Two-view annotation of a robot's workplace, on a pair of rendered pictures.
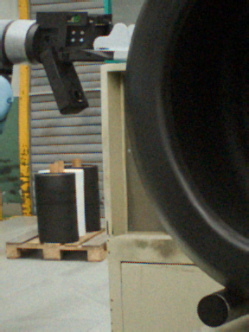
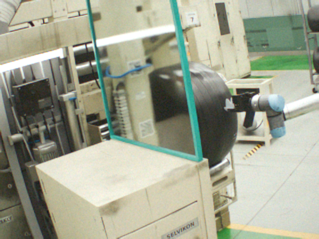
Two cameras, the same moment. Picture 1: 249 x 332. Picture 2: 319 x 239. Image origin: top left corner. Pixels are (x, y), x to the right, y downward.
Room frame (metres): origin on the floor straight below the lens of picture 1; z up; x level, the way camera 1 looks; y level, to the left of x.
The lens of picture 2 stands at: (3.25, 0.38, 1.71)
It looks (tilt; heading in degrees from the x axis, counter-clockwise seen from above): 14 degrees down; 202
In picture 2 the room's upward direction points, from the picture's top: 10 degrees counter-clockwise
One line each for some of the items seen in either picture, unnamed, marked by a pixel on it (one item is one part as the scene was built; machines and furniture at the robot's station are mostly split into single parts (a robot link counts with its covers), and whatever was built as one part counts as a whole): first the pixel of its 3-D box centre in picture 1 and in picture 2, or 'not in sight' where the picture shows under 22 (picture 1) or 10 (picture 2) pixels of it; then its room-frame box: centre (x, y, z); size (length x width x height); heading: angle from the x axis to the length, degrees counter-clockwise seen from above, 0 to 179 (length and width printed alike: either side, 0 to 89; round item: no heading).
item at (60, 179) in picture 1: (66, 207); not in sight; (8.15, 0.48, 0.38); 1.20 x 0.80 x 0.76; 169
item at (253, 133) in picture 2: not in sight; (250, 111); (-1.71, -0.41, 0.40); 0.60 x 0.35 x 0.80; 71
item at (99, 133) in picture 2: not in sight; (112, 145); (1.26, -0.76, 1.05); 0.20 x 0.15 x 0.30; 146
